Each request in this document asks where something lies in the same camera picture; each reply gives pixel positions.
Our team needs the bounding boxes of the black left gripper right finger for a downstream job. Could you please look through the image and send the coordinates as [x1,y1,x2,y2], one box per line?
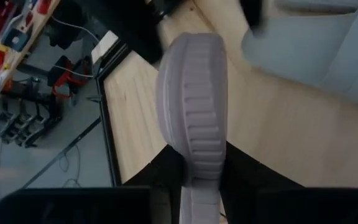
[218,141,304,224]

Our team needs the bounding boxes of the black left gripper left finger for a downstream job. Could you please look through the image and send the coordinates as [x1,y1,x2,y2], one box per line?
[124,144,188,224]

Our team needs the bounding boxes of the pink foam slide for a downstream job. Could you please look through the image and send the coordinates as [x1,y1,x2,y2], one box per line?
[155,30,229,224]

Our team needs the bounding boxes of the beige foam slide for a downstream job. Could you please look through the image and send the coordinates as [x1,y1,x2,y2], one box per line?
[241,0,358,110]

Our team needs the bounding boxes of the white box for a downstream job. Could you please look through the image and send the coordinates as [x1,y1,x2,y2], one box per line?
[90,30,120,64]

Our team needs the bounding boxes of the red and black equipment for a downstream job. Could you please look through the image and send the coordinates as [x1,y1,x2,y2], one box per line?
[47,55,93,101]

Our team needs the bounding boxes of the black bag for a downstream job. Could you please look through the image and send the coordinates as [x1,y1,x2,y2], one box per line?
[47,0,88,50]

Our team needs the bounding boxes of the grey adapter box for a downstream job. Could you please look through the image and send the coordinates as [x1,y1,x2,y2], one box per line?
[1,27,29,52]

